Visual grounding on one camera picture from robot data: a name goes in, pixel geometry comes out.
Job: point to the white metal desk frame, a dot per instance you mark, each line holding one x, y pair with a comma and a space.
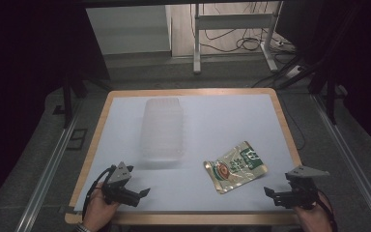
235, 21

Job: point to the white power strip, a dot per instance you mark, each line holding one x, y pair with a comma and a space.
293, 72

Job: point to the person's left hand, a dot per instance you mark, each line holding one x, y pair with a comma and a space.
99, 211

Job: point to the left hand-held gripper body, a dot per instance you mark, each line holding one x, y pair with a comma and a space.
119, 188

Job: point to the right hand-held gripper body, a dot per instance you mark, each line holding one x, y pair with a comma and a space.
302, 190

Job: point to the black metal stand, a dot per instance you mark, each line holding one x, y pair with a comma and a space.
330, 93
67, 100

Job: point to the silver wristwatch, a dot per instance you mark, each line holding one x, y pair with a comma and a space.
83, 228

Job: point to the gold and green snack packet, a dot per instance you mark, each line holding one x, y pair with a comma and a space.
235, 167

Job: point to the clear plastic container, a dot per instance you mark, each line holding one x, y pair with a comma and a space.
162, 129

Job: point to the aluminium floor rail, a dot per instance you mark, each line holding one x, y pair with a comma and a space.
46, 174
351, 158

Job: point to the person's right hand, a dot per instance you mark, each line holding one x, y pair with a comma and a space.
314, 219

